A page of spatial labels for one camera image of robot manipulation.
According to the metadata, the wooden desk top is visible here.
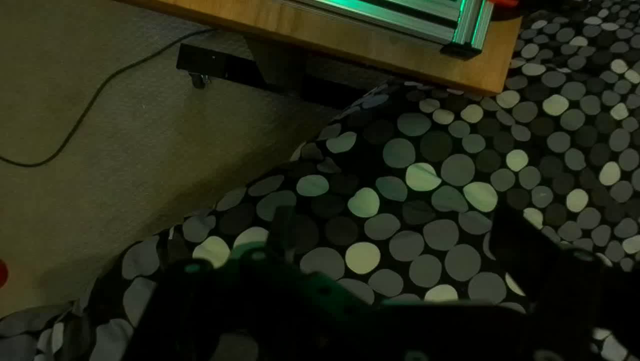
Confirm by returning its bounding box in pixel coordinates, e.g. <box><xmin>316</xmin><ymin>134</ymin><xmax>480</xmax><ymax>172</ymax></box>
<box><xmin>119</xmin><ymin>0</ymin><xmax>527</xmax><ymax>97</ymax></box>

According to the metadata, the polka dot bed cover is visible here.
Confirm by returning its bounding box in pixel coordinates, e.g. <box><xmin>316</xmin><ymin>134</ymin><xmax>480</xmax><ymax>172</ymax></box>
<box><xmin>0</xmin><ymin>5</ymin><xmax>640</xmax><ymax>361</ymax></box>

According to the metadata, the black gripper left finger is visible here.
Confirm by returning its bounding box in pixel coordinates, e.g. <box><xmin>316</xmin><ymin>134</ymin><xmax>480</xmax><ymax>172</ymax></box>
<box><xmin>123</xmin><ymin>207</ymin><xmax>377</xmax><ymax>361</ymax></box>

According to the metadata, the thin black floor cable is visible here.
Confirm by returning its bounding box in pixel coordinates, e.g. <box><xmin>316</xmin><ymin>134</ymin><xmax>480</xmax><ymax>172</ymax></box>
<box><xmin>0</xmin><ymin>26</ymin><xmax>216</xmax><ymax>169</ymax></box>

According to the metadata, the black desk foot bar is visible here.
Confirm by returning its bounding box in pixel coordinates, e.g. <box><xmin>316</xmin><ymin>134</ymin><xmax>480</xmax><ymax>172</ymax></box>
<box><xmin>177</xmin><ymin>42</ymin><xmax>323</xmax><ymax>97</ymax></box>

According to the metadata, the aluminium frame extrusion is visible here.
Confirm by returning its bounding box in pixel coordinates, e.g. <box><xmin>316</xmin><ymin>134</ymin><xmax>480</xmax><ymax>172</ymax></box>
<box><xmin>293</xmin><ymin>0</ymin><xmax>498</xmax><ymax>55</ymax></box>

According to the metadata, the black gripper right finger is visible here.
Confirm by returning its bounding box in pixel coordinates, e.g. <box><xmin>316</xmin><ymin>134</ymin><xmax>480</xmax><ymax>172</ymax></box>
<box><xmin>492</xmin><ymin>207</ymin><xmax>640</xmax><ymax>361</ymax></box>

